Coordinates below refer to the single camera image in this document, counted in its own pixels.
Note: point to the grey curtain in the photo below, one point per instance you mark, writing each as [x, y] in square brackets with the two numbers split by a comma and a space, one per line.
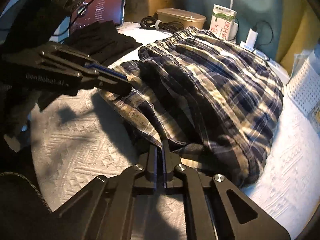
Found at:
[262, 5]

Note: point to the white plastic basket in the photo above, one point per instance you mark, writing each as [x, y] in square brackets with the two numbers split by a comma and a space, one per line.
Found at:
[305, 87]

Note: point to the black folded cloth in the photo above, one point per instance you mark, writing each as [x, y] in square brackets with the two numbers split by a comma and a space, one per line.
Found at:
[105, 40]

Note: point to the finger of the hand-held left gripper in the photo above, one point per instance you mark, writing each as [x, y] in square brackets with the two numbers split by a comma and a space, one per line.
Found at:
[105, 70]
[112, 86]

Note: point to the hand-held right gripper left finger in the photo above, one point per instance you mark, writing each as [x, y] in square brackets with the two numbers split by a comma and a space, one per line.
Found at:
[156, 166]

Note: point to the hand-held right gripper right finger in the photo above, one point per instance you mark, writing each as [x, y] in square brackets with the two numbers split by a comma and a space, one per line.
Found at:
[164, 166]

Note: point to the tablet with red screen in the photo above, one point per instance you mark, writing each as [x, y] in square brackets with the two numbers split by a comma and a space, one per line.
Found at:
[105, 5]

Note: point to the white and green milk carton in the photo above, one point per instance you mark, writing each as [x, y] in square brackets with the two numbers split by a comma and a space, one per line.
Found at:
[222, 22]

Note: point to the yellow curtain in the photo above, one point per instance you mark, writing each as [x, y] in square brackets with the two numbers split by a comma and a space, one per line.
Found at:
[292, 42]

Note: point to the brown cardboard box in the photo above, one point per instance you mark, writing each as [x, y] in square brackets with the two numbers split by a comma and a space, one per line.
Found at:
[145, 5]

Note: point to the plaid pants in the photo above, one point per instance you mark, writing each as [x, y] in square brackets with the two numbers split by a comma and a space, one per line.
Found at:
[212, 80]

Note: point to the tan lidded food container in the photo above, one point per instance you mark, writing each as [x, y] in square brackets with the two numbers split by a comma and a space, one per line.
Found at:
[180, 18]

